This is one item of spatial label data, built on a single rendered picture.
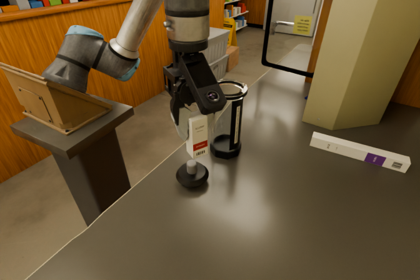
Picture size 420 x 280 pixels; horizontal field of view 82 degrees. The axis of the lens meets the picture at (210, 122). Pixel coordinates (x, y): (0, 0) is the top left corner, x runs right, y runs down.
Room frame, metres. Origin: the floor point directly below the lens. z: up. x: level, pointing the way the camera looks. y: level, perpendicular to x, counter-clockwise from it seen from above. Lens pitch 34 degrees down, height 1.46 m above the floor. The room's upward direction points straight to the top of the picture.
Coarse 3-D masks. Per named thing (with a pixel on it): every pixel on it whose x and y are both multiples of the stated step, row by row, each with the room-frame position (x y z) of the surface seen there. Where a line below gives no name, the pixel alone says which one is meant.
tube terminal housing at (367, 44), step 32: (352, 0) 0.75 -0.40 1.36; (384, 0) 0.72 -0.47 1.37; (416, 0) 0.74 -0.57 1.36; (352, 32) 0.73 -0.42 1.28; (384, 32) 0.73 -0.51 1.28; (416, 32) 0.75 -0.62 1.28; (320, 64) 0.77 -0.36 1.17; (352, 64) 0.72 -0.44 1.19; (384, 64) 0.74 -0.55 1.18; (320, 96) 0.75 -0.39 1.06; (352, 96) 0.72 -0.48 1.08; (384, 96) 0.75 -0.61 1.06
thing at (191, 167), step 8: (192, 160) 0.49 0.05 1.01; (184, 168) 0.49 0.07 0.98; (192, 168) 0.47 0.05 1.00; (200, 168) 0.49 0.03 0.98; (176, 176) 0.47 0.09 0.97; (184, 176) 0.46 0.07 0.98; (192, 176) 0.46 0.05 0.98; (200, 176) 0.46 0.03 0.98; (208, 176) 0.47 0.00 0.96; (184, 184) 0.44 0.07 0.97; (192, 184) 0.44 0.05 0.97; (200, 184) 0.44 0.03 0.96
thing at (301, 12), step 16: (288, 0) 1.18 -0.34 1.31; (304, 0) 1.13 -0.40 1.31; (320, 0) 1.09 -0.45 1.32; (272, 16) 1.21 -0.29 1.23; (288, 16) 1.17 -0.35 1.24; (304, 16) 1.12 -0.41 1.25; (320, 16) 1.08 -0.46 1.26; (288, 32) 1.16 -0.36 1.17; (304, 32) 1.11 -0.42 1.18; (320, 32) 1.07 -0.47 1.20; (272, 48) 1.20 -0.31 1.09; (288, 48) 1.15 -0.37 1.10; (304, 48) 1.10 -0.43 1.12; (288, 64) 1.14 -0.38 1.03; (304, 64) 1.09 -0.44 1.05
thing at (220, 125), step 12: (228, 84) 0.65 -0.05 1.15; (240, 84) 0.63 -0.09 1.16; (228, 96) 0.56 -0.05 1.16; (228, 108) 0.57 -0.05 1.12; (216, 120) 0.58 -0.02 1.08; (228, 120) 0.57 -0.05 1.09; (216, 132) 0.58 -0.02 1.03; (228, 132) 0.57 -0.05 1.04; (216, 144) 0.58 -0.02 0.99; (228, 144) 0.57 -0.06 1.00
